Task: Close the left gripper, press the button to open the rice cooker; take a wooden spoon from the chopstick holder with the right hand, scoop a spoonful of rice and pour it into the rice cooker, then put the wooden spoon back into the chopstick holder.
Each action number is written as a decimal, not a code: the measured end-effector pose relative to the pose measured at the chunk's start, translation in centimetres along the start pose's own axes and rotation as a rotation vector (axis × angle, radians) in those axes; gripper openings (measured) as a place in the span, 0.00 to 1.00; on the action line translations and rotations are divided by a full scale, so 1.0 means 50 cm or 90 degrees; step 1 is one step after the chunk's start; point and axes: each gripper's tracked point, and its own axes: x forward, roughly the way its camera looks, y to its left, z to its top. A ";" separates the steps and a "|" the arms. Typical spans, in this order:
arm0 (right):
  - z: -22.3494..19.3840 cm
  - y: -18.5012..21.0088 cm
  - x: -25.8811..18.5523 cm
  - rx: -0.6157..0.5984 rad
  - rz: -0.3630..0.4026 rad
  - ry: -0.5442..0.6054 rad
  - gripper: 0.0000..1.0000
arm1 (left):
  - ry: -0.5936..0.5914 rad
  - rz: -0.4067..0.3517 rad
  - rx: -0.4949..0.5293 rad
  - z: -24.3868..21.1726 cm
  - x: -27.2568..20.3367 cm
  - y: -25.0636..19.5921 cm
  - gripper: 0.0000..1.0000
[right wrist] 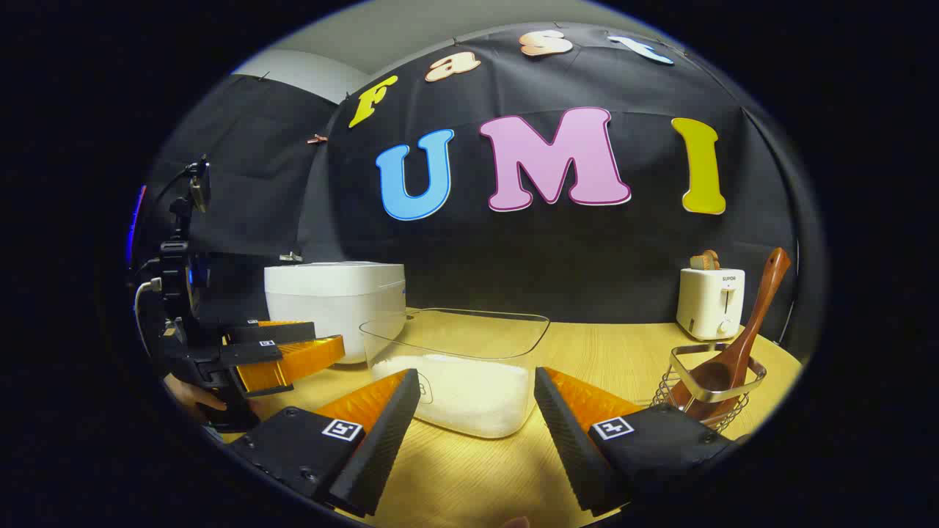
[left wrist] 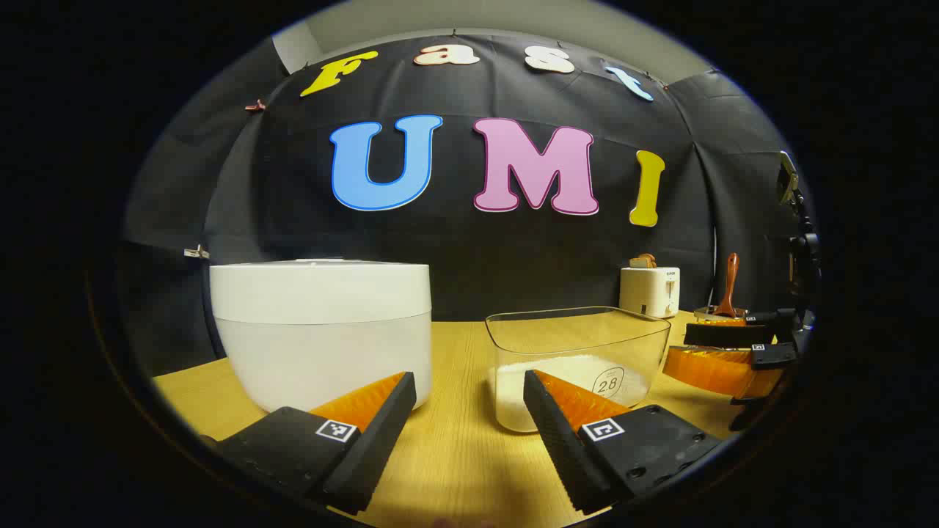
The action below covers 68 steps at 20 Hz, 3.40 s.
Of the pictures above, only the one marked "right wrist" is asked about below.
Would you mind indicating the white toaster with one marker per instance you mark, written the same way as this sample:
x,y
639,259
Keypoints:
x,y
708,304

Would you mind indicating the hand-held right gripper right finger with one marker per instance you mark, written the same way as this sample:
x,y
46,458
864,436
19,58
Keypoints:
x,y
568,440

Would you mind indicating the toasted bread slice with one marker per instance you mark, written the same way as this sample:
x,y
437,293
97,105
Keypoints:
x,y
706,260

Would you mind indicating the clear plastic container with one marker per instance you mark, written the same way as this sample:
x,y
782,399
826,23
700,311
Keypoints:
x,y
455,334

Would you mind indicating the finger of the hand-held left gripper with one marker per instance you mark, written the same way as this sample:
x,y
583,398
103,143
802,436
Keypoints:
x,y
286,363
286,331

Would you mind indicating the brown wooden spoon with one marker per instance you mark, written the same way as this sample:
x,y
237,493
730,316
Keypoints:
x,y
755,315

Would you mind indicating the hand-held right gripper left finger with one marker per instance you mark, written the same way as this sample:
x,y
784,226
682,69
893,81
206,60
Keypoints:
x,y
381,440

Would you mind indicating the silver clip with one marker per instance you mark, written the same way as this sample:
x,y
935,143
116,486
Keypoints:
x,y
291,257

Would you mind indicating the white rice cooker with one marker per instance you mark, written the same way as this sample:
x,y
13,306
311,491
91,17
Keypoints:
x,y
330,293

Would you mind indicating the black backdrop cloth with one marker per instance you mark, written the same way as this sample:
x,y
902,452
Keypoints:
x,y
513,257

